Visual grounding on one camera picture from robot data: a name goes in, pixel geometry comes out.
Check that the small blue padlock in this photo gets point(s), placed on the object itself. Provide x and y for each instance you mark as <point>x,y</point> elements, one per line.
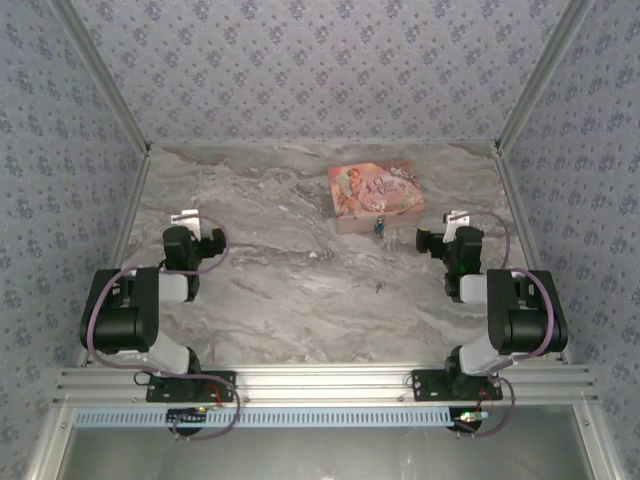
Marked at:
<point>379,228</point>

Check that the small metal key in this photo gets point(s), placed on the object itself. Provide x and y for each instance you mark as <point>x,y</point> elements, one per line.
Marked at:
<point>380,286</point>

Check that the pink illustrated keepsake box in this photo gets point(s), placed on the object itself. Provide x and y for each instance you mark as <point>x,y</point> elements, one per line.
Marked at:
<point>375,190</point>

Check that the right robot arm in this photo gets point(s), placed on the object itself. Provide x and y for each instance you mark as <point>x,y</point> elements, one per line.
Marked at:
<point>525,320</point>

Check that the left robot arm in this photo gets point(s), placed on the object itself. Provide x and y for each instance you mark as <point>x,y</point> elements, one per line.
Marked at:
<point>120,320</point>

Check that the right circuit board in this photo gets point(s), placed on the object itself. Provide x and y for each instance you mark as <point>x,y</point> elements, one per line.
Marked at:
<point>470,417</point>

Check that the circuit board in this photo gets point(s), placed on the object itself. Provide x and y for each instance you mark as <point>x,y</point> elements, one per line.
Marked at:
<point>187,415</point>
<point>470,417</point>

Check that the left circuit board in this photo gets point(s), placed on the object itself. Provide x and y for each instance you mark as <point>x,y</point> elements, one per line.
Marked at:
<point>187,415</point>

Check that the grey metal panel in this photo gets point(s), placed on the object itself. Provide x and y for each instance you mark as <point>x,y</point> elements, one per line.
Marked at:
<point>320,455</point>

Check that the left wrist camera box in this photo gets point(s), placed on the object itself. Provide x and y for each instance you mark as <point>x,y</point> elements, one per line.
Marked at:
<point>187,220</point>

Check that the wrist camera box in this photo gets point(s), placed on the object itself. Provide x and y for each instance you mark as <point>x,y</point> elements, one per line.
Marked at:
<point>187,220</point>
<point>457,218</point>

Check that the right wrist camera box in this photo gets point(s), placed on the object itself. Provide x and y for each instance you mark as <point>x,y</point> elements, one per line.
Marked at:
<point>457,218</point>

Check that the aluminium table side rail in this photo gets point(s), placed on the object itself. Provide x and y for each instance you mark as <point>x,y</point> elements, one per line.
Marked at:
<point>132,210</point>
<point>515,200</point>

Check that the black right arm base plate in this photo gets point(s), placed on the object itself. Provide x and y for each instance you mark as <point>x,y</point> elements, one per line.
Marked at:
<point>430,387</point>

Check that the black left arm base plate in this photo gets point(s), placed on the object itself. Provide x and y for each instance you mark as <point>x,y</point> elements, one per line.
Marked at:
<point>165,390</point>

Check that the aluminium mounting rail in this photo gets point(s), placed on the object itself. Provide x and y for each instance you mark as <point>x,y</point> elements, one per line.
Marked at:
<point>320,382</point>

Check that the aluminium frame post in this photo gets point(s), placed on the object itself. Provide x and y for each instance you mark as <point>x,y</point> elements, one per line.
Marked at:
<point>545,75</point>
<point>105,75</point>

